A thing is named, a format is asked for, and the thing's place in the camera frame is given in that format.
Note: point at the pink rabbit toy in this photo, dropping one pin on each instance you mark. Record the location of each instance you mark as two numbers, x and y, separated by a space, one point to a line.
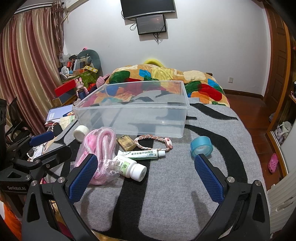
81 87

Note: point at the colourful patterned blanket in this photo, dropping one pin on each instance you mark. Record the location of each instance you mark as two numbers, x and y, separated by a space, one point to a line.
208 90

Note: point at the pink clog shoe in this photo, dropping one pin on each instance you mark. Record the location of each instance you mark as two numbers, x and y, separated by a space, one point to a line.
273 163

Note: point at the red box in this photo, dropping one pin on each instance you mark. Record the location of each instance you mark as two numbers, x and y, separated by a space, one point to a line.
66 88

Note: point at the small white fan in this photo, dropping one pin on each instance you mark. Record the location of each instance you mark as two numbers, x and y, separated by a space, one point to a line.
64 71

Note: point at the dark blue box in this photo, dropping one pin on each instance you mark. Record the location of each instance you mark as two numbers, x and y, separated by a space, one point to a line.
64 99

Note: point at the grey black patterned blanket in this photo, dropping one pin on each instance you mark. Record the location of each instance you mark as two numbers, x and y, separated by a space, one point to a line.
166 185

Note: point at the white air conditioner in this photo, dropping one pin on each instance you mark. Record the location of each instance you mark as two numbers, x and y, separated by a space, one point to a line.
72 4

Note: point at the wooden door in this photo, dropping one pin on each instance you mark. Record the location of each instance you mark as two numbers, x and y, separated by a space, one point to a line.
276 46

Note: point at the grey neck pillow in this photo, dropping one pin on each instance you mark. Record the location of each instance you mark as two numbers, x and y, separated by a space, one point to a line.
93 56

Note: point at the blue notebook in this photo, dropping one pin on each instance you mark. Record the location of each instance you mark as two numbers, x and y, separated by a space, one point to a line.
59 112

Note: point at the green box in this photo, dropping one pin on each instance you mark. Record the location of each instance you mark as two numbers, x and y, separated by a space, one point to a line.
89 78

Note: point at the white tape roll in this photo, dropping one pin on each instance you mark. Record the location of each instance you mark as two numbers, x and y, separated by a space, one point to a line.
81 133

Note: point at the white green ointment tube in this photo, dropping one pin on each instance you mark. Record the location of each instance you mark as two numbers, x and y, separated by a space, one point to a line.
138 154

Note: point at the wooden cabinet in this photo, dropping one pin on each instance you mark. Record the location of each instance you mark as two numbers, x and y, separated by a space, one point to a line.
277 111

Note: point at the pink plush toy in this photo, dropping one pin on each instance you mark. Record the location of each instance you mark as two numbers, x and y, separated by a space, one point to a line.
101 80

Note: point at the brown block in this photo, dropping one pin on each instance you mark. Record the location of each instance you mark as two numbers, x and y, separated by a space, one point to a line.
126 143

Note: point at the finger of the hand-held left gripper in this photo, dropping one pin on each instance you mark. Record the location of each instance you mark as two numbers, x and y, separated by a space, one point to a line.
57 154
40 139

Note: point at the pink braided hair band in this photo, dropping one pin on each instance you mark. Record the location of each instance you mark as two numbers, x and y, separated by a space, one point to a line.
148 137

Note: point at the yellow pillow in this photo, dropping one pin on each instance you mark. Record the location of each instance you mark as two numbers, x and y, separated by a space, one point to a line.
152 62

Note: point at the black wall television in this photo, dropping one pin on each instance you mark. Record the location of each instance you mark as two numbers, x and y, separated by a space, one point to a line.
148 7

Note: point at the white ribbed panel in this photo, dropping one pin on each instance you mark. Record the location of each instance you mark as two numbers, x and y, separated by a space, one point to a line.
282 199

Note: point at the striped pink curtain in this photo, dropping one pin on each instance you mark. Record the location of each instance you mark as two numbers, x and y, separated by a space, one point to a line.
27 58

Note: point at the blue tape roll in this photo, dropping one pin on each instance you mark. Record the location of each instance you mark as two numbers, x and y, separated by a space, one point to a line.
203 141

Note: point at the orange cloth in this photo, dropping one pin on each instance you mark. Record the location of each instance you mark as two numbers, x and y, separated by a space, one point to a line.
10 222

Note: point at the small black monitor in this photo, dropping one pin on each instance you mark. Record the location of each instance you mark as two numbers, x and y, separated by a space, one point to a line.
151 24

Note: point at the black office chair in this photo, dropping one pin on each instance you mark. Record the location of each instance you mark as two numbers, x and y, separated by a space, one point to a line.
15 115

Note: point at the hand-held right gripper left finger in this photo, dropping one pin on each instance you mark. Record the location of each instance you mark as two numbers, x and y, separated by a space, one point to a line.
82 179

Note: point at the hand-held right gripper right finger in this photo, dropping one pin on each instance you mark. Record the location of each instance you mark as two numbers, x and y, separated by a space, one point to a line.
209 179

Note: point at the white pill bottle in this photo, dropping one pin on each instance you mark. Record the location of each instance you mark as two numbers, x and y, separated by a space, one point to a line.
131 168

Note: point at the white handbag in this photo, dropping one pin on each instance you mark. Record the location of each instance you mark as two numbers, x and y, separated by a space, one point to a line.
283 131

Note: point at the clear plastic storage box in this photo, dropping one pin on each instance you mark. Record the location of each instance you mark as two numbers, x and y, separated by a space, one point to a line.
138 115

